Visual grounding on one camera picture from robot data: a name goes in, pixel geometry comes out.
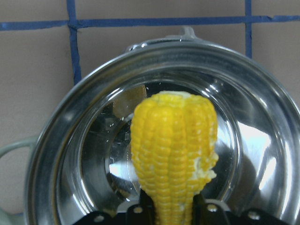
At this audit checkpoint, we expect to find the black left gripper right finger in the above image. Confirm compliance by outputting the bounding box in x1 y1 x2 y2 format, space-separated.
192 194 287 225

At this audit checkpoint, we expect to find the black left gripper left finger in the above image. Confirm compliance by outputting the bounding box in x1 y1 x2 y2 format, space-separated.
81 189 155 225

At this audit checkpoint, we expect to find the yellow corn cob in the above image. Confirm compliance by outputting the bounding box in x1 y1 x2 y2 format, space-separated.
130 91 218 225

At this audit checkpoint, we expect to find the grey-green cooking pot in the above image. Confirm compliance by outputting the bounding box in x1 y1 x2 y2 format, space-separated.
0 27 300 225

